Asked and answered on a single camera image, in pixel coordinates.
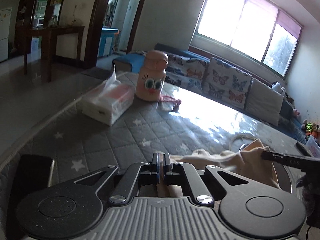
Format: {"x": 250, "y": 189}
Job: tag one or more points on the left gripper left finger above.
{"x": 136, "y": 176}

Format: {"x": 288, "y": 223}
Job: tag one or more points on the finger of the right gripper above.
{"x": 303, "y": 163}

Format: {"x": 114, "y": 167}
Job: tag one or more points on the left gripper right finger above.
{"x": 186, "y": 176}

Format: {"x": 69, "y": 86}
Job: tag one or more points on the cream long-sleeve garment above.
{"x": 247, "y": 162}

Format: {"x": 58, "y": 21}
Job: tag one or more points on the black remote control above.
{"x": 303, "y": 149}

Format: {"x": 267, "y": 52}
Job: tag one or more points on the clear plastic storage box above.
{"x": 314, "y": 148}

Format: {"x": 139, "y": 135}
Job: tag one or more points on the plush toy pile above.
{"x": 310, "y": 128}

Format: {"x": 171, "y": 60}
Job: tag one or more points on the plain beige cushion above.
{"x": 263, "y": 102}

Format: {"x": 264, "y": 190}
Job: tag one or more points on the white plush toy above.
{"x": 276, "y": 86}

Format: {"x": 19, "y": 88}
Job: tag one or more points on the tissue box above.
{"x": 108, "y": 101}

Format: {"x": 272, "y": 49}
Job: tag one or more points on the black smartphone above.
{"x": 33, "y": 173}

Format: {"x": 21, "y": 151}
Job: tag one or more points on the pink cartoon water bottle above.
{"x": 152, "y": 76}

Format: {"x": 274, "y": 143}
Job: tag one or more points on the right butterfly cushion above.
{"x": 226, "y": 83}

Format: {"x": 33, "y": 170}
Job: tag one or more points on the butterfly cushion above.
{"x": 226, "y": 83}
{"x": 186, "y": 72}

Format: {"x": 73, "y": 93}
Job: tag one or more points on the left butterfly cushion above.
{"x": 186, "y": 72}

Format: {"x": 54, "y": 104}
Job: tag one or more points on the dark blue sofa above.
{"x": 285, "y": 124}

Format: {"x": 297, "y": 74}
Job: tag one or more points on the blue blanket on sofa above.
{"x": 129, "y": 63}

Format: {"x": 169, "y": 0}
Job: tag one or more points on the blue plastic cabinet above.
{"x": 106, "y": 44}

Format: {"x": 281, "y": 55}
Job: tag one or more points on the window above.
{"x": 257, "y": 31}

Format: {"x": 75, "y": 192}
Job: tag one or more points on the dark wooden side table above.
{"x": 51, "y": 35}

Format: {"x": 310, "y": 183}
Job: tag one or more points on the white refrigerator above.
{"x": 5, "y": 16}

